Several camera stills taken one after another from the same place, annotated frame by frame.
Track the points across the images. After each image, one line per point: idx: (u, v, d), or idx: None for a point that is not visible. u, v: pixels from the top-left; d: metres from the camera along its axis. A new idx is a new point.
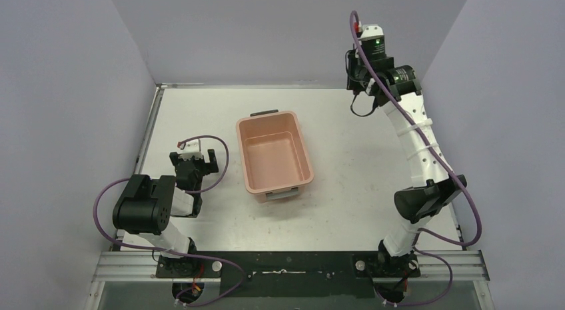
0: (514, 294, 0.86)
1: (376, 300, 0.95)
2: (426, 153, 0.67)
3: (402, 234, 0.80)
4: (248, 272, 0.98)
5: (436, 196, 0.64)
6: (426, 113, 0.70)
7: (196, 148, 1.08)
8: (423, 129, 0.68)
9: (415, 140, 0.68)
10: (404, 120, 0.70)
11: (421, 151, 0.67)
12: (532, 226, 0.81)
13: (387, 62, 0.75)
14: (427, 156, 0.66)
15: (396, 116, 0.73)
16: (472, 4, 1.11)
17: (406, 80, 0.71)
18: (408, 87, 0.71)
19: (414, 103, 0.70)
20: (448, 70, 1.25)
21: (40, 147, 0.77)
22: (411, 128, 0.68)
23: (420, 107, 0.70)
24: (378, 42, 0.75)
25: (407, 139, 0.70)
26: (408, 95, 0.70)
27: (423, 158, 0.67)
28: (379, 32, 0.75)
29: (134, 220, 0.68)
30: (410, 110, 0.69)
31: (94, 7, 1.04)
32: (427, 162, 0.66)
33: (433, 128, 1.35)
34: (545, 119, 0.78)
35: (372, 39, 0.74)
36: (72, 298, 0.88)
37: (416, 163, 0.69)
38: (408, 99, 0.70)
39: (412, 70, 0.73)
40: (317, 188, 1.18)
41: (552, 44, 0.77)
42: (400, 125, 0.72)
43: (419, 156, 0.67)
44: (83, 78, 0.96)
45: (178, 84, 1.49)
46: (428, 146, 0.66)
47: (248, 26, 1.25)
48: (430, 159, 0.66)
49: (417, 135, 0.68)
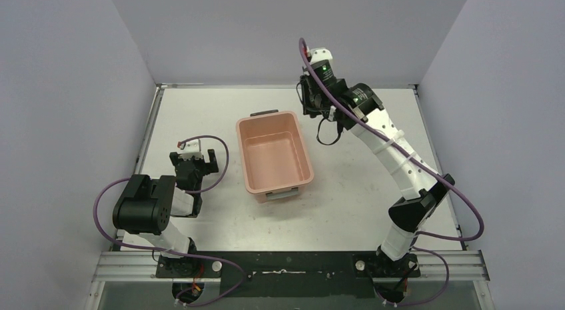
0: (514, 294, 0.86)
1: (376, 300, 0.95)
2: (409, 164, 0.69)
3: (401, 240, 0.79)
4: (248, 272, 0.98)
5: (433, 203, 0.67)
6: (394, 125, 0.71)
7: (196, 148, 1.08)
8: (398, 142, 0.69)
9: (395, 154, 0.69)
10: (376, 138, 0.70)
11: (404, 164, 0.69)
12: (532, 226, 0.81)
13: (340, 84, 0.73)
14: (411, 167, 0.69)
15: (366, 137, 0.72)
16: (472, 3, 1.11)
17: (367, 99, 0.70)
18: (370, 105, 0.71)
19: (382, 119, 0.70)
20: (448, 70, 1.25)
21: (39, 147, 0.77)
22: (389, 144, 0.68)
23: (388, 121, 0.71)
24: (325, 68, 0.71)
25: (386, 154, 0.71)
26: (372, 114, 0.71)
27: (408, 170, 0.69)
28: (328, 54, 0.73)
29: (134, 220, 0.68)
30: (380, 128, 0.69)
31: (94, 6, 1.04)
32: (413, 172, 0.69)
33: (433, 128, 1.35)
34: (544, 119, 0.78)
35: (319, 64, 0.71)
36: (72, 298, 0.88)
37: (402, 176, 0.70)
38: (374, 117, 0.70)
39: (367, 86, 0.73)
40: (316, 188, 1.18)
41: (552, 44, 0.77)
42: (374, 144, 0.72)
43: (404, 169, 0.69)
44: (83, 78, 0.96)
45: (178, 83, 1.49)
46: (408, 158, 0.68)
47: (247, 26, 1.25)
48: (414, 169, 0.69)
49: (394, 149, 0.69)
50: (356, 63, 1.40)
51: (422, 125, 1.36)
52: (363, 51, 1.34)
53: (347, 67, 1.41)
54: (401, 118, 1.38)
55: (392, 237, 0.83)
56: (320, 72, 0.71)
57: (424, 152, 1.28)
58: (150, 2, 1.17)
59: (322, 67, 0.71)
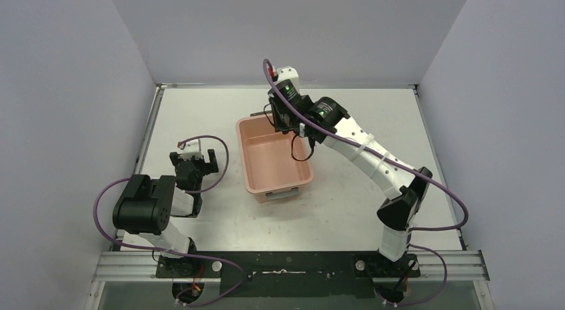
0: (515, 294, 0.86)
1: (376, 300, 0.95)
2: (384, 164, 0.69)
3: (396, 240, 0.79)
4: (248, 272, 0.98)
5: (414, 198, 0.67)
6: (363, 130, 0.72)
7: (195, 148, 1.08)
8: (370, 145, 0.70)
9: (370, 157, 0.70)
10: (348, 146, 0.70)
11: (380, 165, 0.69)
12: (532, 226, 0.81)
13: (306, 100, 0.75)
14: (388, 167, 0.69)
15: (339, 147, 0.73)
16: (472, 3, 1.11)
17: (333, 111, 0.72)
18: (337, 116, 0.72)
19: (350, 127, 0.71)
20: (448, 70, 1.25)
21: (39, 146, 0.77)
22: (361, 149, 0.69)
23: (356, 128, 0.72)
24: (288, 87, 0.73)
25: (360, 160, 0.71)
26: (340, 124, 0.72)
27: (386, 170, 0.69)
28: (293, 73, 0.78)
29: (134, 220, 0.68)
30: (350, 136, 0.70)
31: (93, 6, 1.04)
32: (390, 172, 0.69)
33: (433, 128, 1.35)
34: (544, 118, 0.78)
35: (283, 83, 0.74)
36: (72, 298, 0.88)
37: (381, 178, 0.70)
38: (342, 127, 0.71)
39: (331, 100, 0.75)
40: (316, 188, 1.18)
41: (552, 43, 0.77)
42: (348, 152, 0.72)
43: (380, 170, 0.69)
44: (83, 78, 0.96)
45: (178, 84, 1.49)
46: (383, 158, 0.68)
47: (247, 26, 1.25)
48: (390, 168, 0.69)
49: (368, 152, 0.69)
50: (356, 63, 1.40)
51: (422, 124, 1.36)
52: (363, 51, 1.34)
53: (348, 67, 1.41)
54: (401, 118, 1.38)
55: (387, 238, 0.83)
56: (284, 92, 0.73)
57: (424, 152, 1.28)
58: (150, 2, 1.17)
59: (286, 86, 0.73)
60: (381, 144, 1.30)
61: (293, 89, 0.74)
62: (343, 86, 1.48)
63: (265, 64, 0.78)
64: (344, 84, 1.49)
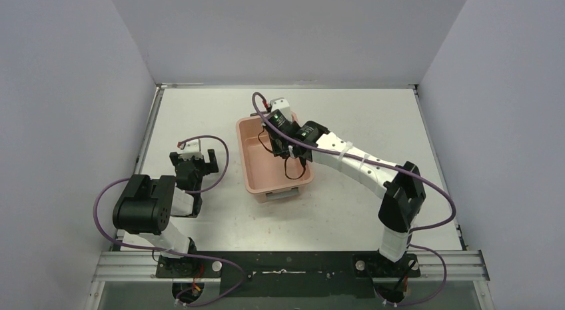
0: (515, 294, 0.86)
1: (376, 300, 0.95)
2: (366, 165, 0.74)
3: (397, 240, 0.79)
4: (248, 272, 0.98)
5: (400, 192, 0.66)
6: (343, 141, 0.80)
7: (195, 148, 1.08)
8: (350, 152, 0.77)
9: (351, 162, 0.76)
10: (330, 157, 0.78)
11: (362, 166, 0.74)
12: (532, 226, 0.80)
13: (294, 126, 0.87)
14: (370, 168, 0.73)
15: (326, 160, 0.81)
16: (471, 3, 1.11)
17: (314, 130, 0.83)
18: (318, 133, 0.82)
19: (330, 140, 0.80)
20: (447, 70, 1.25)
21: (39, 146, 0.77)
22: (341, 156, 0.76)
23: (337, 140, 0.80)
24: (276, 116, 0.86)
25: (345, 166, 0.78)
26: (322, 138, 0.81)
27: (367, 170, 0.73)
28: (285, 104, 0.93)
29: (134, 220, 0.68)
30: (330, 146, 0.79)
31: (93, 6, 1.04)
32: (372, 171, 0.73)
33: (434, 128, 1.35)
34: (545, 118, 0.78)
35: (272, 113, 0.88)
36: (72, 298, 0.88)
37: (366, 179, 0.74)
38: (323, 141, 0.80)
39: (313, 121, 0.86)
40: (316, 188, 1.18)
41: (551, 42, 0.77)
42: (333, 162, 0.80)
43: (363, 171, 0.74)
44: (83, 77, 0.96)
45: (178, 83, 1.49)
46: (362, 160, 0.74)
47: (247, 26, 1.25)
48: (372, 168, 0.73)
49: (349, 158, 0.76)
50: (356, 63, 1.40)
51: (422, 124, 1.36)
52: (363, 51, 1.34)
53: (348, 66, 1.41)
54: (401, 118, 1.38)
55: (388, 239, 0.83)
56: (274, 121, 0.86)
57: (424, 152, 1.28)
58: (150, 2, 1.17)
59: (275, 116, 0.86)
60: (381, 143, 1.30)
61: (282, 117, 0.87)
62: (343, 86, 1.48)
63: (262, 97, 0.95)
64: (344, 84, 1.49)
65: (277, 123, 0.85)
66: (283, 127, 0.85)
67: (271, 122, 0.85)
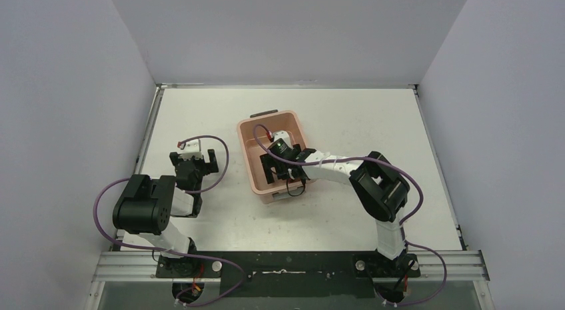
0: (515, 294, 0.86)
1: (376, 300, 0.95)
2: (337, 164, 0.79)
3: (389, 234, 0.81)
4: (248, 272, 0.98)
5: (363, 174, 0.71)
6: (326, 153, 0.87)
7: (195, 148, 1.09)
8: (328, 158, 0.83)
9: (328, 165, 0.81)
10: (314, 166, 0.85)
11: (334, 166, 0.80)
12: (532, 225, 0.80)
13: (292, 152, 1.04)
14: (340, 164, 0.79)
15: (316, 171, 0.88)
16: (472, 3, 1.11)
17: (306, 153, 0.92)
18: (306, 153, 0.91)
19: (316, 154, 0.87)
20: (448, 70, 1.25)
21: (39, 146, 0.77)
22: (320, 164, 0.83)
23: (320, 152, 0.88)
24: (279, 144, 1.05)
25: (327, 171, 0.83)
26: (310, 156, 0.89)
27: (338, 166, 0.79)
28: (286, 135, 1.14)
29: (134, 219, 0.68)
30: (313, 160, 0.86)
31: (93, 4, 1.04)
32: (343, 167, 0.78)
33: (434, 127, 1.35)
34: (545, 118, 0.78)
35: (276, 142, 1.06)
36: (72, 298, 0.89)
37: (343, 176, 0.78)
38: (310, 157, 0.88)
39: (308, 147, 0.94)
40: (316, 188, 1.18)
41: (553, 40, 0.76)
42: (320, 172, 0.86)
43: (335, 169, 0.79)
44: (83, 78, 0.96)
45: (177, 83, 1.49)
46: (334, 161, 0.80)
47: (246, 25, 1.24)
48: (343, 164, 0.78)
49: (326, 163, 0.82)
50: (355, 63, 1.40)
51: (422, 125, 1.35)
52: (363, 50, 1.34)
53: (348, 66, 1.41)
54: (402, 118, 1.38)
55: (382, 234, 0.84)
56: (277, 148, 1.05)
57: (425, 152, 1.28)
58: (150, 1, 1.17)
59: (277, 144, 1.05)
60: (381, 143, 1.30)
61: (284, 144, 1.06)
62: (342, 86, 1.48)
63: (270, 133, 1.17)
64: (344, 84, 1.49)
65: (279, 150, 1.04)
66: (285, 152, 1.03)
67: (274, 150, 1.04)
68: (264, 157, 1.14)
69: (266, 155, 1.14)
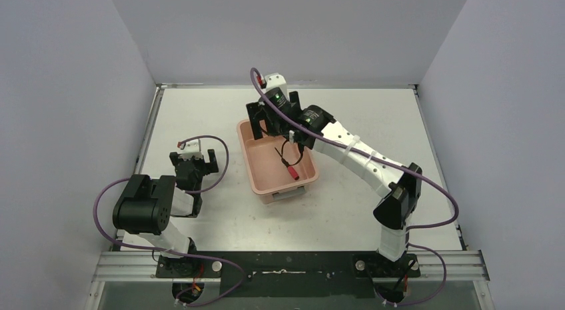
0: (515, 294, 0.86)
1: (376, 300, 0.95)
2: (372, 164, 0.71)
3: (393, 238, 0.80)
4: (248, 272, 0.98)
5: (405, 194, 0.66)
6: (350, 133, 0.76)
7: (195, 148, 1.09)
8: (356, 146, 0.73)
9: (357, 158, 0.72)
10: (335, 148, 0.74)
11: (368, 164, 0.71)
12: (532, 226, 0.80)
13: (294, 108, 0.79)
14: (376, 166, 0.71)
15: (328, 149, 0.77)
16: (471, 3, 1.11)
17: (320, 117, 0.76)
18: (323, 121, 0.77)
19: (337, 130, 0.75)
20: (448, 70, 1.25)
21: (39, 146, 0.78)
22: (348, 150, 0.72)
23: (344, 130, 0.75)
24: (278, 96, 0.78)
25: (350, 161, 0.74)
26: (328, 128, 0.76)
27: (374, 168, 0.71)
28: (280, 79, 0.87)
29: (134, 220, 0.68)
30: (336, 138, 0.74)
31: (93, 5, 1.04)
32: (378, 170, 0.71)
33: (434, 127, 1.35)
34: (544, 118, 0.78)
35: (272, 91, 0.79)
36: (72, 298, 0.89)
37: (371, 177, 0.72)
38: (328, 131, 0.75)
39: (316, 108, 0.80)
40: (317, 188, 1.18)
41: (552, 40, 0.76)
42: (336, 154, 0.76)
43: (368, 168, 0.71)
44: (83, 78, 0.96)
45: (177, 83, 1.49)
46: (369, 158, 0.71)
47: (246, 26, 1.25)
48: (378, 166, 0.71)
49: (354, 154, 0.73)
50: (355, 63, 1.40)
51: (422, 125, 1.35)
52: (362, 50, 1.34)
53: (347, 66, 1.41)
54: (401, 118, 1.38)
55: (386, 238, 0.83)
56: (274, 101, 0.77)
57: (424, 152, 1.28)
58: (150, 2, 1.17)
59: (276, 96, 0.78)
60: (381, 142, 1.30)
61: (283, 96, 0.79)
62: (342, 86, 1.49)
63: (254, 70, 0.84)
64: (344, 84, 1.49)
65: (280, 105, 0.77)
66: (283, 108, 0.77)
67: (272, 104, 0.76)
68: (252, 108, 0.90)
69: (253, 104, 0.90)
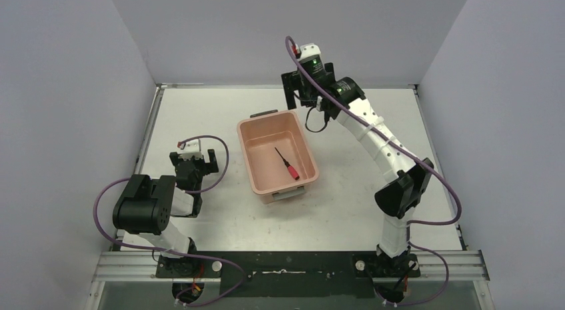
0: (515, 294, 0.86)
1: (376, 300, 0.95)
2: (388, 148, 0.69)
3: (394, 232, 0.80)
4: (248, 272, 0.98)
5: (410, 184, 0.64)
6: (376, 113, 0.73)
7: (195, 148, 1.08)
8: (378, 127, 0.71)
9: (375, 138, 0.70)
10: (358, 124, 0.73)
11: (383, 147, 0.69)
12: (532, 226, 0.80)
13: (328, 78, 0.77)
14: (390, 151, 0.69)
15: (350, 124, 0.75)
16: (471, 3, 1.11)
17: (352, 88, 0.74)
18: (353, 94, 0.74)
19: (363, 107, 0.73)
20: (448, 69, 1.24)
21: (40, 145, 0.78)
22: (368, 128, 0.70)
23: (369, 108, 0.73)
24: (315, 62, 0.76)
25: (368, 140, 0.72)
26: (356, 102, 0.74)
27: (387, 152, 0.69)
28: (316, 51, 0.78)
29: (134, 220, 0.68)
30: (360, 114, 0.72)
31: (92, 5, 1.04)
32: (391, 155, 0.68)
33: (434, 127, 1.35)
34: (544, 118, 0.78)
35: (309, 58, 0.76)
36: (72, 298, 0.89)
37: (383, 161, 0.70)
38: (355, 106, 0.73)
39: (352, 80, 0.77)
40: (317, 188, 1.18)
41: (552, 40, 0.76)
42: (356, 130, 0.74)
43: (382, 152, 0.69)
44: (82, 78, 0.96)
45: (177, 83, 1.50)
46: (387, 140, 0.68)
47: (246, 25, 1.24)
48: (393, 152, 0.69)
49: (374, 134, 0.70)
50: (355, 64, 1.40)
51: (422, 124, 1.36)
52: (363, 51, 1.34)
53: (348, 66, 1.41)
54: (401, 118, 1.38)
55: (387, 230, 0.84)
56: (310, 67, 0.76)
57: (424, 152, 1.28)
58: (150, 2, 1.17)
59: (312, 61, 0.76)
60: None
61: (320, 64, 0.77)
62: None
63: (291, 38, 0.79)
64: None
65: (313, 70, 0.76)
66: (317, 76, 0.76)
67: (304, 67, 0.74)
68: (287, 77, 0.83)
69: (287, 74, 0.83)
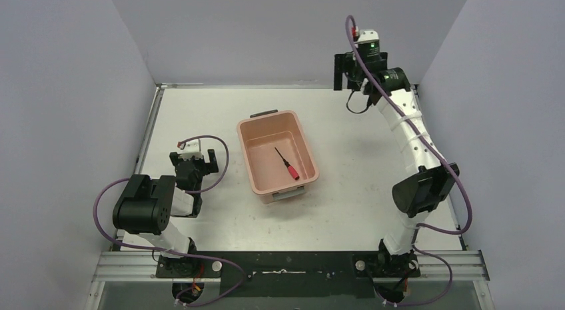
0: (515, 294, 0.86)
1: (376, 300, 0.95)
2: (417, 142, 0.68)
3: (402, 230, 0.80)
4: (248, 272, 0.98)
5: (426, 182, 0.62)
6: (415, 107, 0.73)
7: (195, 148, 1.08)
8: (414, 120, 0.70)
9: (406, 130, 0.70)
10: (394, 113, 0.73)
11: (412, 140, 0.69)
12: (532, 226, 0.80)
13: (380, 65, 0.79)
14: (418, 146, 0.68)
15: (388, 112, 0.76)
16: (471, 3, 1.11)
17: (398, 78, 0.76)
18: (399, 84, 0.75)
19: (404, 98, 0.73)
20: (448, 69, 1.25)
21: (39, 145, 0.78)
22: (403, 118, 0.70)
23: (410, 100, 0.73)
24: (372, 46, 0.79)
25: (400, 130, 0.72)
26: (399, 92, 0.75)
27: (414, 147, 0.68)
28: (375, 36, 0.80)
29: (134, 220, 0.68)
30: (399, 104, 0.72)
31: (92, 5, 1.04)
32: (418, 150, 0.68)
33: (433, 128, 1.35)
34: (544, 118, 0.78)
35: (367, 42, 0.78)
36: (72, 298, 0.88)
37: (410, 154, 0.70)
38: (397, 94, 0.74)
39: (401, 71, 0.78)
40: (318, 187, 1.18)
41: (552, 40, 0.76)
42: (392, 119, 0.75)
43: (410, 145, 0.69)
44: (82, 78, 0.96)
45: (177, 83, 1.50)
46: (418, 134, 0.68)
47: (246, 25, 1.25)
48: (420, 147, 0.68)
49: (408, 126, 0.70)
50: None
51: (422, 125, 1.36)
52: None
53: None
54: None
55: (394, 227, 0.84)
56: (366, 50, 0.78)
57: None
58: (149, 2, 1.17)
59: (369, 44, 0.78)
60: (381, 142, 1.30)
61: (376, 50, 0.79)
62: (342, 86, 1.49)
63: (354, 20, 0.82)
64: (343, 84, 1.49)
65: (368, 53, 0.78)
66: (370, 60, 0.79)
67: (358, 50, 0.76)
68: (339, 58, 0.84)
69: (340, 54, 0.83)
